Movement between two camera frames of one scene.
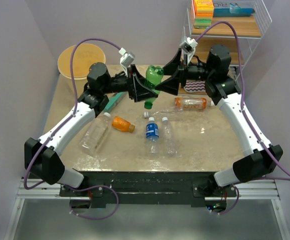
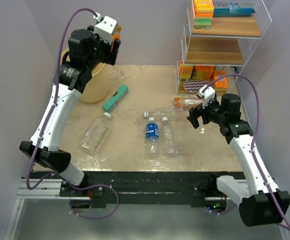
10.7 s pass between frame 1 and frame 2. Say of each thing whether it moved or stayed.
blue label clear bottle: stayed
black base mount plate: stayed
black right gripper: moved
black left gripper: moved
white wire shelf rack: stayed
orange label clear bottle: stayed
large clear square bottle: stayed
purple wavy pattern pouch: stayed
